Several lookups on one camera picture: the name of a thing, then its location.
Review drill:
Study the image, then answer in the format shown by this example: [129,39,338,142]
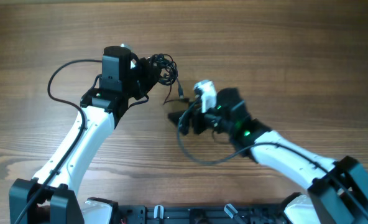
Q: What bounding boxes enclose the black USB cable bundle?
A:
[148,53,191,106]

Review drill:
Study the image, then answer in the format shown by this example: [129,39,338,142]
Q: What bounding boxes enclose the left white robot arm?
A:
[9,45,177,223]

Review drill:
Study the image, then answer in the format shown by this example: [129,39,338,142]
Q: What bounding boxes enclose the left black camera cable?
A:
[12,58,103,224]

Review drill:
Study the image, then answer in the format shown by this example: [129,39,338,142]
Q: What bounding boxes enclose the black camera cable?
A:
[12,58,103,224]
[177,98,368,224]

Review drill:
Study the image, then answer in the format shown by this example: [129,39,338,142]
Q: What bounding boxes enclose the right black camera cable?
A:
[177,98,368,224]

